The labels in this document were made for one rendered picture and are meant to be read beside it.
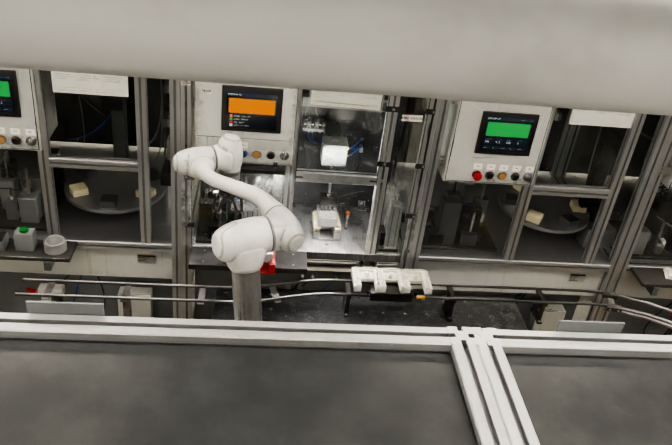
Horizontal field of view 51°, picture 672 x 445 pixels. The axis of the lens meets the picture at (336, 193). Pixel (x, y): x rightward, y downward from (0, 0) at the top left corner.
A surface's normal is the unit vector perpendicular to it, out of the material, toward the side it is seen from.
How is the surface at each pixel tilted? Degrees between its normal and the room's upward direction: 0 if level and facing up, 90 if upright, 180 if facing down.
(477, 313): 0
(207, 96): 90
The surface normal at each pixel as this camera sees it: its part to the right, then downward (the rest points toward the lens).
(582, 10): 0.13, -0.35
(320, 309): 0.11, -0.86
